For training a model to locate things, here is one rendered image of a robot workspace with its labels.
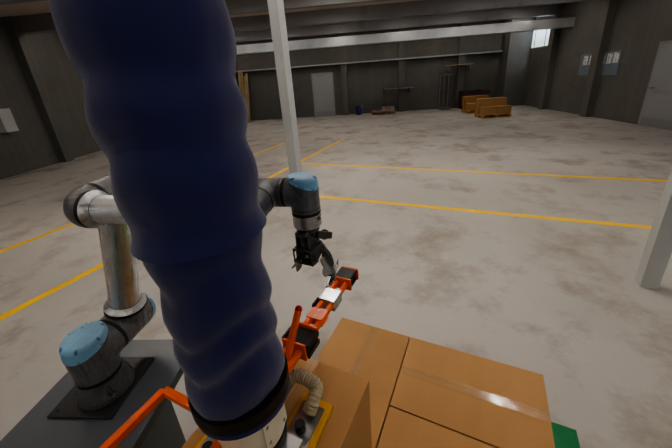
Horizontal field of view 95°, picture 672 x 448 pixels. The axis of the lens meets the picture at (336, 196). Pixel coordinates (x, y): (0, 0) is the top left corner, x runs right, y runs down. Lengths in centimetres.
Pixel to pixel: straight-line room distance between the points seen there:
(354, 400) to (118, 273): 96
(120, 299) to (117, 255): 21
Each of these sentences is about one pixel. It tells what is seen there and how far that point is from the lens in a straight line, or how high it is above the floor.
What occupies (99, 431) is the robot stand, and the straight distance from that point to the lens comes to 160.
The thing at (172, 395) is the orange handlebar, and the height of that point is 109.
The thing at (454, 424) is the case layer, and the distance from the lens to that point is 159.
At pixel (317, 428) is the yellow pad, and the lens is 105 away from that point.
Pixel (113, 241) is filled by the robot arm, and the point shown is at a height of 136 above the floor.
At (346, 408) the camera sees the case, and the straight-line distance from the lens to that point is 110.
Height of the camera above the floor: 185
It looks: 21 degrees down
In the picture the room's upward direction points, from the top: 4 degrees counter-clockwise
